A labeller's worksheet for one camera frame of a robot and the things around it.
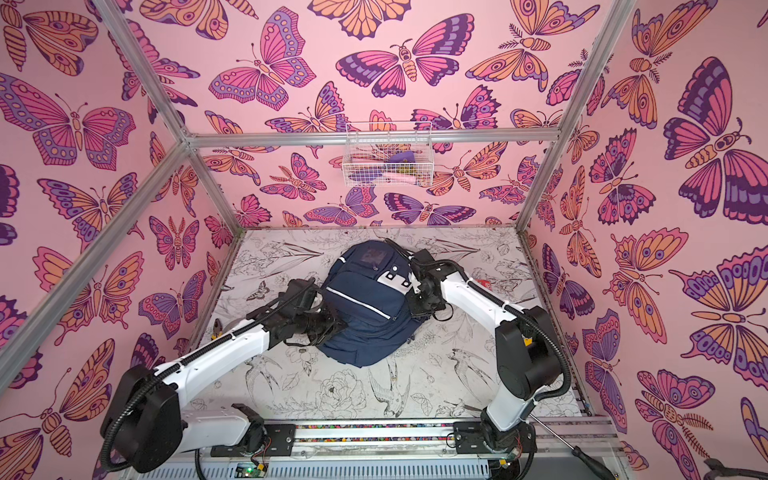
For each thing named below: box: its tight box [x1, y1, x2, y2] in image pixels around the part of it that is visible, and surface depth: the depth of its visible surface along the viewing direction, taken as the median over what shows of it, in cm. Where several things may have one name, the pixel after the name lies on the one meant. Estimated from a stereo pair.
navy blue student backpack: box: [317, 240, 426, 368], surface depth 87 cm
